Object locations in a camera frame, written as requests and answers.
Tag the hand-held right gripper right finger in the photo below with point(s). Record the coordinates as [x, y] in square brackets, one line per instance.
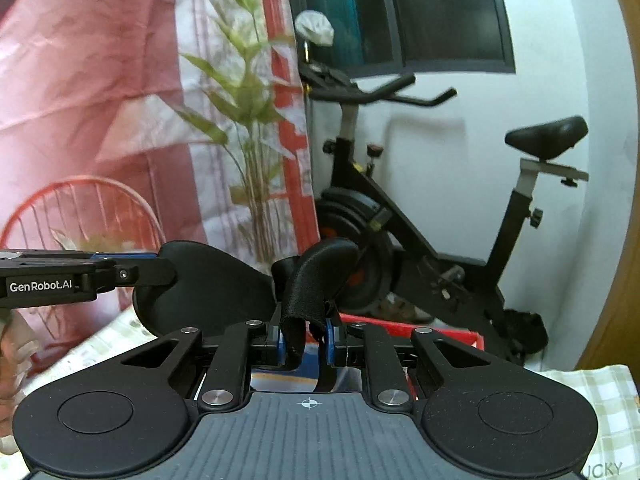
[329, 342]

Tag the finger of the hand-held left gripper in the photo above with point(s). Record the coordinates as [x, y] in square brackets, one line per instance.
[60, 256]
[140, 272]

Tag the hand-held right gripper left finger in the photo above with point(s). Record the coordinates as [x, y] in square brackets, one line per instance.
[281, 347]

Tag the red cardboard box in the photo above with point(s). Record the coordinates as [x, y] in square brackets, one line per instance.
[440, 336]

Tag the person's left hand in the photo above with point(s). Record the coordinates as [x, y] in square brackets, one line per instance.
[12, 385]

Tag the black exercise bike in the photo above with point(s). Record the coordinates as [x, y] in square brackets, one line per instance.
[400, 240]

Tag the printed backdrop cloth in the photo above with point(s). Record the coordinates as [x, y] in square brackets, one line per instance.
[125, 110]

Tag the checked cartoon blanket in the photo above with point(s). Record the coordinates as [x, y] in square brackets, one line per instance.
[600, 410]

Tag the white cloth on bike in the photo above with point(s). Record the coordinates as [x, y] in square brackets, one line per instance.
[315, 27]

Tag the dark window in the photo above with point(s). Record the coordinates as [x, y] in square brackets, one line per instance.
[440, 15]

